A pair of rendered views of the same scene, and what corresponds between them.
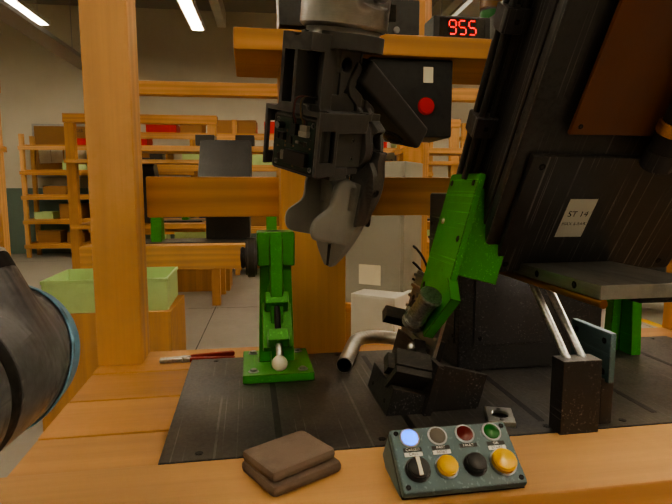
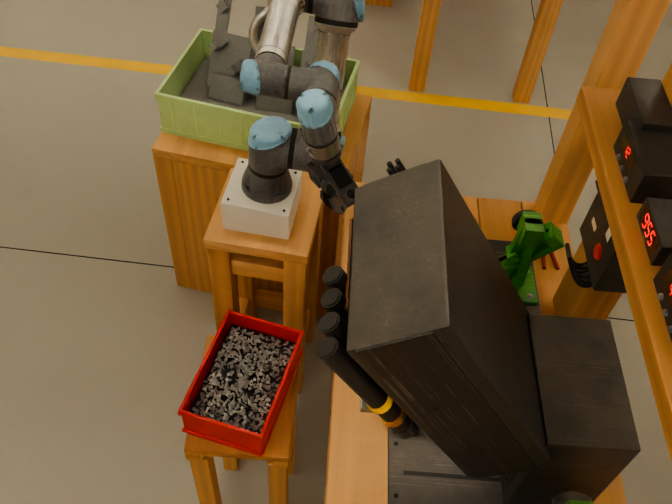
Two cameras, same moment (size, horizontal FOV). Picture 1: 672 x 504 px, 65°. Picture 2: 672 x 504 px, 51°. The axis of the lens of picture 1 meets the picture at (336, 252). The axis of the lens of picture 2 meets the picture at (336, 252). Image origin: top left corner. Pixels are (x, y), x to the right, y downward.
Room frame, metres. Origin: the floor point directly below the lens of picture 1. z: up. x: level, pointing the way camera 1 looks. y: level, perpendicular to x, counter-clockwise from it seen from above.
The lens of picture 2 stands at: (0.69, -1.18, 2.45)
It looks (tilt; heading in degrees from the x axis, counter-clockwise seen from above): 50 degrees down; 98
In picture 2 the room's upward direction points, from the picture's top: 5 degrees clockwise
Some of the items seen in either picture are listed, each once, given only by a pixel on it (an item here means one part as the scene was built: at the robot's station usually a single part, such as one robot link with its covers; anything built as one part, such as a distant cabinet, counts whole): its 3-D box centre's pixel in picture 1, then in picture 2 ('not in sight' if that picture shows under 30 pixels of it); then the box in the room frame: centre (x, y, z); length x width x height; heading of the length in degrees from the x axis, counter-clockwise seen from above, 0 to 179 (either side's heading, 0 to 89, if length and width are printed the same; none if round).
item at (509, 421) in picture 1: (499, 416); not in sight; (0.77, -0.25, 0.90); 0.06 x 0.04 x 0.01; 170
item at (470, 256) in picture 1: (468, 236); not in sight; (0.86, -0.22, 1.17); 0.13 x 0.12 x 0.20; 99
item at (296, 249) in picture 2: not in sight; (267, 214); (0.25, 0.26, 0.83); 0.32 x 0.32 x 0.04; 3
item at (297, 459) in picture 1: (291, 460); not in sight; (0.62, 0.06, 0.91); 0.10 x 0.08 x 0.03; 128
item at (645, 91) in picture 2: (315, 13); (645, 114); (1.11, 0.04, 1.59); 0.15 x 0.07 x 0.07; 99
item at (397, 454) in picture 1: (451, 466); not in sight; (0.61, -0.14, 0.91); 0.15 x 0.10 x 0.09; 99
